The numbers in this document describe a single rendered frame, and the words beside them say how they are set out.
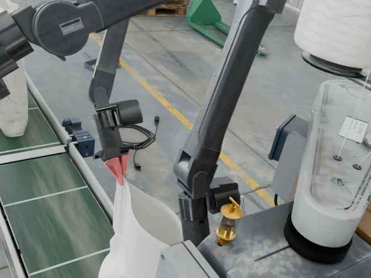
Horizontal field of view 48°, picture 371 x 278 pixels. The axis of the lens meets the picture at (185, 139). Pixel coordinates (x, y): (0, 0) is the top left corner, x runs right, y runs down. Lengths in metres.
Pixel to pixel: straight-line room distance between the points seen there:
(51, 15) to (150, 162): 2.43
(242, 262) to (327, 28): 0.37
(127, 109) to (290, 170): 0.47
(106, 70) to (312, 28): 0.61
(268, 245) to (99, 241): 1.35
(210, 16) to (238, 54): 5.46
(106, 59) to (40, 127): 1.50
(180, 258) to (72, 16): 0.37
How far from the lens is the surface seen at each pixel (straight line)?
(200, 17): 6.15
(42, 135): 2.54
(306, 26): 0.72
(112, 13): 0.69
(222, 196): 0.87
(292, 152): 0.95
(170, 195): 2.75
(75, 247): 1.86
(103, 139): 1.14
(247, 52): 0.80
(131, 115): 1.15
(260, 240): 0.60
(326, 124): 0.77
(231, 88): 0.80
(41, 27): 0.65
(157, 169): 2.96
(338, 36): 0.69
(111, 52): 1.16
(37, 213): 2.02
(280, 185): 1.00
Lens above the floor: 1.74
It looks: 31 degrees down
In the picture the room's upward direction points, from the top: 11 degrees clockwise
